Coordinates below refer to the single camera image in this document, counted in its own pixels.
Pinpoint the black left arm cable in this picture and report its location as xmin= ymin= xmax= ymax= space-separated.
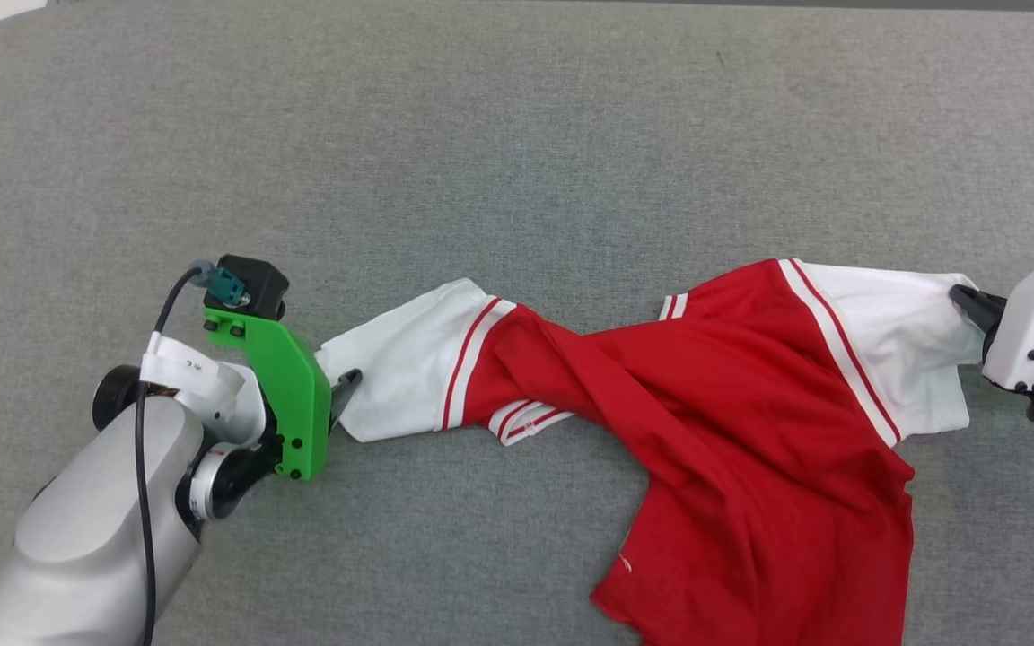
xmin=134 ymin=266 xmax=211 ymax=646

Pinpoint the white cable label tag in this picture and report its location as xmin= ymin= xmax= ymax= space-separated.
xmin=139 ymin=331 xmax=246 ymax=401

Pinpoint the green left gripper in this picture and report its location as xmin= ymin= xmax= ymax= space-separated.
xmin=203 ymin=305 xmax=364 ymax=481

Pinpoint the teal cable connector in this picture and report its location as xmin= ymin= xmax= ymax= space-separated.
xmin=188 ymin=259 xmax=250 ymax=309

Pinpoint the red and white shirt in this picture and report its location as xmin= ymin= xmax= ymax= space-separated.
xmin=315 ymin=258 xmax=986 ymax=646

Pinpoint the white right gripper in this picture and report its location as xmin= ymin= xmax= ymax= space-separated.
xmin=949 ymin=240 xmax=1034 ymax=394

